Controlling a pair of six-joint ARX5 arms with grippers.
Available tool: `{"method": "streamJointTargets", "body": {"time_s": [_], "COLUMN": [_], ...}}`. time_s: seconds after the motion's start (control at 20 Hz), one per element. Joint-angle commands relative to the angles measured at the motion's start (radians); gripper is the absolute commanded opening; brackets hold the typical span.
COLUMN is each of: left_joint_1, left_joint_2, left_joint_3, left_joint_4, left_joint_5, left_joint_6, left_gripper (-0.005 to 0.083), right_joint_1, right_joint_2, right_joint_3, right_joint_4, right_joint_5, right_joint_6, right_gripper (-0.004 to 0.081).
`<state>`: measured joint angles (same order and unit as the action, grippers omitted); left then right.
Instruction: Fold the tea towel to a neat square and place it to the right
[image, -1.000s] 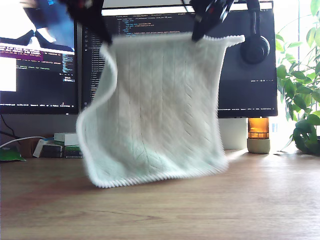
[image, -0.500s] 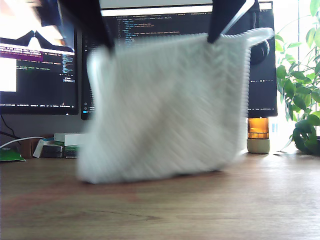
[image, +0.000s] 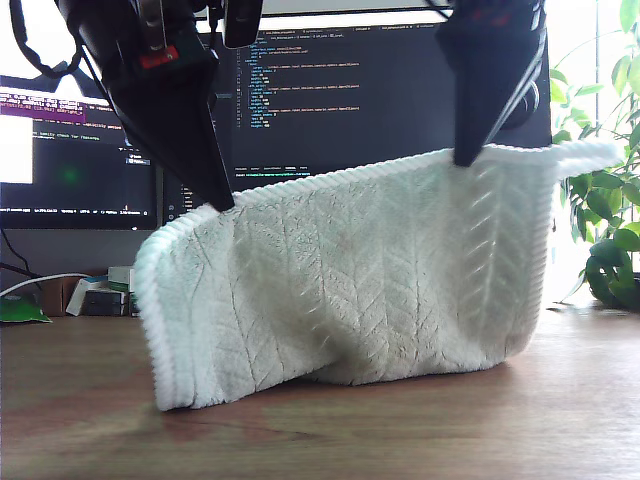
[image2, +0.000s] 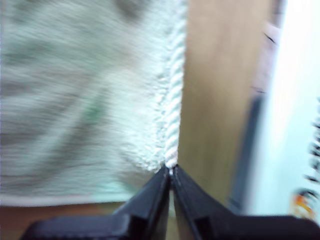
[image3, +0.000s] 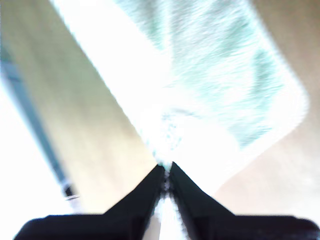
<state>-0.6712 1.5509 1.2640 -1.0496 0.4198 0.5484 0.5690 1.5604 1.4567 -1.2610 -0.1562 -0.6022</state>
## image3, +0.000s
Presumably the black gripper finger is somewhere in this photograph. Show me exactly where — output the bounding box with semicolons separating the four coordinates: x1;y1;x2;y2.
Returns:
169;161;235;240
104;164;165;240

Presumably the pale green fluffy tea towel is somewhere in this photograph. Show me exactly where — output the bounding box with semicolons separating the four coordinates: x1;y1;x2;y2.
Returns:
48;0;311;240

